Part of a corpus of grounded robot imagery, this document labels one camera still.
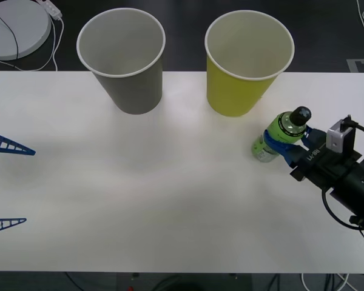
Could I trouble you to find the thin black cable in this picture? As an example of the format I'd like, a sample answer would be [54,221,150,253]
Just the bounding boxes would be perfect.
[0,6,20,60]

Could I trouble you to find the white power strip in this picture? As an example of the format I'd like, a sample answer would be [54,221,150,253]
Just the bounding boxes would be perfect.
[36,0,63,20]

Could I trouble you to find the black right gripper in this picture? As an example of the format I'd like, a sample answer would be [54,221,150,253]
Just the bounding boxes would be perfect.
[263,124,363,195]

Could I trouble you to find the white cable under table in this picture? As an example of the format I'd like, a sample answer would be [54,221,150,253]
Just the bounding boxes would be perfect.
[301,272,356,291]

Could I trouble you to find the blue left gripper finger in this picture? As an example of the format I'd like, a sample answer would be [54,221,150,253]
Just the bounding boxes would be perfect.
[0,218,27,235]
[0,130,36,156]

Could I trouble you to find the green plastic bottle black cap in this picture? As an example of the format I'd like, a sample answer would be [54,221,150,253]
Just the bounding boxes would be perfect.
[251,105,312,164]

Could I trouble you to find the grey plastic waste bin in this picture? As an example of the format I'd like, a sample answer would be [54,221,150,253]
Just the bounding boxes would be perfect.
[76,8,166,115]

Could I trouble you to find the white power strip cable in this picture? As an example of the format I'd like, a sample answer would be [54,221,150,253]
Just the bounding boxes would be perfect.
[0,16,65,72]

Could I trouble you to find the round white disc base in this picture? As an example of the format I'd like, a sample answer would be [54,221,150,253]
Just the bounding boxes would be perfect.
[0,0,52,61]

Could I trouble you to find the yellow-green plastic waste bin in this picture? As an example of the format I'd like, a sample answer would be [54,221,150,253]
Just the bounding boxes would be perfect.
[204,9,295,118]

